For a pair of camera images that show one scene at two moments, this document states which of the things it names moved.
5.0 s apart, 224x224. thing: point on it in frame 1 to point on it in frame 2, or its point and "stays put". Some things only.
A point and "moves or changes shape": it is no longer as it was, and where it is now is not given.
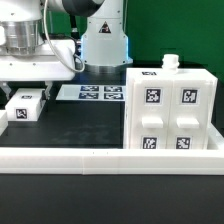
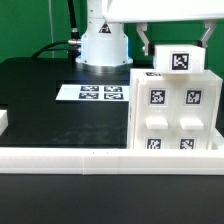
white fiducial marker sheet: x=93 y=92 stays put
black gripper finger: x=6 y=88 to x=148 y=48
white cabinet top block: x=26 y=105 to x=179 y=58
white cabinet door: x=188 y=114 moves or changes shape
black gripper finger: x=48 y=88 to x=210 y=24
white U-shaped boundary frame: x=113 y=161 stays put
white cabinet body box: x=169 y=108 stays put
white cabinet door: x=152 y=114 moves or changes shape
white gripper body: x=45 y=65 to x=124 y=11
